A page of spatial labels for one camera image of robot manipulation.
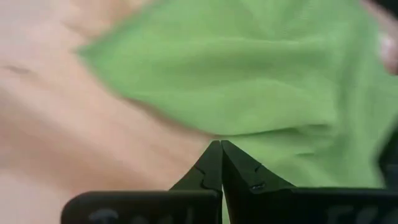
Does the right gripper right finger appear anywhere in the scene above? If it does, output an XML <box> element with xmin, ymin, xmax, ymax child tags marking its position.
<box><xmin>221</xmin><ymin>139</ymin><xmax>398</xmax><ymax>224</ymax></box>

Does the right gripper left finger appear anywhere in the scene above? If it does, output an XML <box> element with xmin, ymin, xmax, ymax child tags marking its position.
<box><xmin>60</xmin><ymin>139</ymin><xmax>223</xmax><ymax>224</ymax></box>

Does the green microfiber towel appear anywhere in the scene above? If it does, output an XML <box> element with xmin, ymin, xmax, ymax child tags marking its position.
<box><xmin>75</xmin><ymin>0</ymin><xmax>398</xmax><ymax>224</ymax></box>

